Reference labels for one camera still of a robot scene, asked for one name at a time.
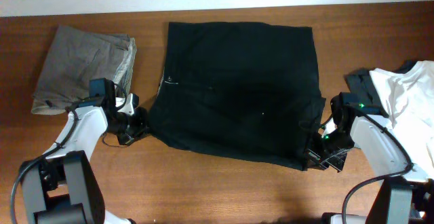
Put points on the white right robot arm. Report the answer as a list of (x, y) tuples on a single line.
[(406, 192)]

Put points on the folded grey shorts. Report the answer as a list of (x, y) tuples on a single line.
[(75, 57)]

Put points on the white t-shirt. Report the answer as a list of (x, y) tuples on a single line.
[(414, 130)]

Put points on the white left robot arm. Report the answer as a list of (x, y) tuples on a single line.
[(59, 186)]

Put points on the black shorts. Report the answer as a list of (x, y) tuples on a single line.
[(243, 90)]

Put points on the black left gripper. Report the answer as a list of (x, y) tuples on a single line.
[(136, 125)]

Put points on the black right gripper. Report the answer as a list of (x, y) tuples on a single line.
[(325, 154)]

